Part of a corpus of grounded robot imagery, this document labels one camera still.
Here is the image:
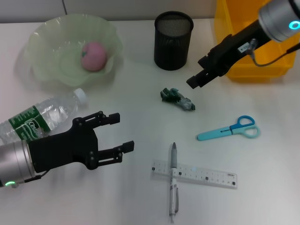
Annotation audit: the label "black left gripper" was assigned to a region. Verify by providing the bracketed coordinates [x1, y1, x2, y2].
[29, 111, 135, 171]

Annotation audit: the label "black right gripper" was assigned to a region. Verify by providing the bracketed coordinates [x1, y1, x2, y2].
[186, 20, 273, 90]

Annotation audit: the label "green plastic wrapper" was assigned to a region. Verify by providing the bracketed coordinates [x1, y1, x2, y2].
[160, 86, 196, 112]

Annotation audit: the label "clear green-label water bottle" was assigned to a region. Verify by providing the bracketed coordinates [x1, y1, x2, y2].
[0, 88, 89, 146]

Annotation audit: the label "pink toy peach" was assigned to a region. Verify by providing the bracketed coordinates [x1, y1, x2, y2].
[80, 41, 108, 71]

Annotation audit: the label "black mesh pen holder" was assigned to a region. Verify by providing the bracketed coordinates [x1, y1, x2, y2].
[153, 10, 195, 71]

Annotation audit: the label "blue scissors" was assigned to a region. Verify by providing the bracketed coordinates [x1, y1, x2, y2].
[196, 114, 261, 142]

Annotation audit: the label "grey white pen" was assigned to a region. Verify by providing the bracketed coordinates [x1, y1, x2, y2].
[167, 142, 180, 223]

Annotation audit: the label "clear plastic ruler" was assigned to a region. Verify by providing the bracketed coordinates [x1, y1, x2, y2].
[150, 158, 238, 190]

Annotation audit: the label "translucent green fruit plate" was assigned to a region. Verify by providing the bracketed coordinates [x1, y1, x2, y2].
[23, 13, 124, 89]

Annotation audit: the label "yellow plastic bin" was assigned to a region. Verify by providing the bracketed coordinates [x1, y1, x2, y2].
[213, 0, 296, 83]

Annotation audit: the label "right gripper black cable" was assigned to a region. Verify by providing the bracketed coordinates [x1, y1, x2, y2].
[248, 38, 300, 68]

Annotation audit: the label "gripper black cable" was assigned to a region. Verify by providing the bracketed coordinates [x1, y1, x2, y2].
[14, 170, 51, 188]
[248, 38, 300, 68]

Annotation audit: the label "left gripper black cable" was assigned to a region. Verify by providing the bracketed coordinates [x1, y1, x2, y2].
[14, 170, 51, 188]

